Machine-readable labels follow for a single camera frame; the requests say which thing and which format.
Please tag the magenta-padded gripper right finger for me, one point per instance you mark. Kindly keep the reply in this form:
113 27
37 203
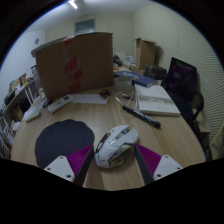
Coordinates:
166 165

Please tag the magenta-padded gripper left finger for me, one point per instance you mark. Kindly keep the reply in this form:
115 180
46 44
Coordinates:
61 166

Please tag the white computer mouse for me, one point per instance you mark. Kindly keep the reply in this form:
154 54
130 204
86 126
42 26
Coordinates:
115 144

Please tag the dark round mouse pad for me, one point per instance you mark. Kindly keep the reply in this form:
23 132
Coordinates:
63 136

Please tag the black marker pen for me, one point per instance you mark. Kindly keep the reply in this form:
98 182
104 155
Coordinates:
141 116

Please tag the small white flat device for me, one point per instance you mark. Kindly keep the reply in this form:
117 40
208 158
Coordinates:
32 116

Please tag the white remote control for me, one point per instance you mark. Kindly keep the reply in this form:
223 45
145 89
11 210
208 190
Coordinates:
60 103

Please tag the white paper sheet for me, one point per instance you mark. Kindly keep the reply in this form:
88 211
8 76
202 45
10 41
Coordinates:
86 98
33 107

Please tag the white book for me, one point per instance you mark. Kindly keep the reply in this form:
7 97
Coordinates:
155 100

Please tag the cluttered shelf unit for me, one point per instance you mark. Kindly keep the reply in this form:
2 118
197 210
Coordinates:
15 100

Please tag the small black clip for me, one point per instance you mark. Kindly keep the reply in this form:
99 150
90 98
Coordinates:
105 93

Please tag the black office chair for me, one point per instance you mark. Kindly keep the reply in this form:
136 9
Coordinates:
181 80

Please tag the blue book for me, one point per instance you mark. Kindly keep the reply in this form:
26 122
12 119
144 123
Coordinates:
141 79

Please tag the clear plastic container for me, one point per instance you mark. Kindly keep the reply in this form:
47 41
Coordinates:
123 85

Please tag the dark suitcase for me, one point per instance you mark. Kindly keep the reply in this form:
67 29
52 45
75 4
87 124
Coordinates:
156 72

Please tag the large brown cardboard box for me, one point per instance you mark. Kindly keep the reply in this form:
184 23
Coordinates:
90 63

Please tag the tall open cardboard box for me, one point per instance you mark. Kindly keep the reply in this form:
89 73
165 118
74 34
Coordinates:
146 53

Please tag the stack of flat sheets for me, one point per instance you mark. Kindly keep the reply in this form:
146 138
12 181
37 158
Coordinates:
46 47

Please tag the glass door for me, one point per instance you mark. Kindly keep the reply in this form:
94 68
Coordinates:
85 26

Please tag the ceiling light tube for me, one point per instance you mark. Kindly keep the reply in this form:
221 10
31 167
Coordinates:
73 4

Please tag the round wall clock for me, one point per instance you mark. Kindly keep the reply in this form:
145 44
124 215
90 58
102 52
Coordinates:
36 41

